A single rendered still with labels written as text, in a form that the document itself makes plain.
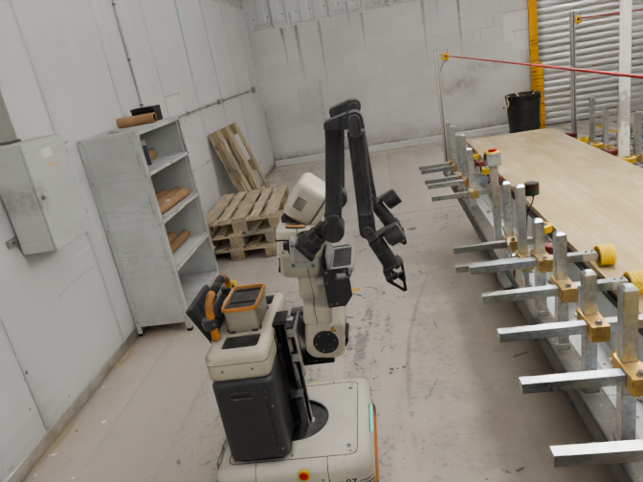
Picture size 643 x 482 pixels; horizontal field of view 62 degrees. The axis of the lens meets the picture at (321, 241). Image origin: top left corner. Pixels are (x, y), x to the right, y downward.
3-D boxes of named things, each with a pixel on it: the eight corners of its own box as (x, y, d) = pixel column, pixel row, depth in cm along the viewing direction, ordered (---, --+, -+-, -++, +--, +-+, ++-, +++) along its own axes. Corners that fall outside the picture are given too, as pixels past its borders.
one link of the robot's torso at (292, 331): (292, 378, 226) (280, 326, 218) (299, 343, 253) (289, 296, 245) (353, 371, 223) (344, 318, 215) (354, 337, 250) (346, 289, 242)
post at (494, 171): (495, 249, 282) (489, 165, 268) (493, 246, 287) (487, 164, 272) (504, 248, 281) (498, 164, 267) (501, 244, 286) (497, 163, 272)
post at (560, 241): (559, 360, 189) (555, 233, 174) (556, 354, 193) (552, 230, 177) (569, 359, 189) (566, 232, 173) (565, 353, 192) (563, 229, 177)
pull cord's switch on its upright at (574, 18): (575, 149, 454) (573, 10, 418) (569, 146, 468) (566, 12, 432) (586, 147, 453) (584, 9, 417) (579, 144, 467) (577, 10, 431)
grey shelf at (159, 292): (138, 337, 418) (76, 142, 368) (177, 288, 502) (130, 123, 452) (191, 330, 412) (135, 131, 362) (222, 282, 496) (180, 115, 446)
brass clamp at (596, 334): (589, 343, 151) (589, 327, 149) (572, 320, 163) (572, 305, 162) (612, 340, 150) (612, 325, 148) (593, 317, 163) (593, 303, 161)
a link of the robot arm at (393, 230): (361, 223, 192) (360, 230, 183) (388, 206, 189) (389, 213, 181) (378, 249, 194) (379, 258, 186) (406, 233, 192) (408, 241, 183)
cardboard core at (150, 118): (115, 119, 413) (151, 113, 409) (120, 118, 421) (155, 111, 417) (118, 129, 416) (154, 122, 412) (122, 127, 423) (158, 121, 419)
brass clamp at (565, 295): (560, 303, 174) (560, 290, 173) (547, 286, 187) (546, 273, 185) (580, 301, 173) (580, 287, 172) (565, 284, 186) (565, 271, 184)
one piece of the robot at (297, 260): (290, 268, 191) (288, 238, 188) (292, 263, 196) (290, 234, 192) (318, 268, 191) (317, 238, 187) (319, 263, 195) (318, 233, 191)
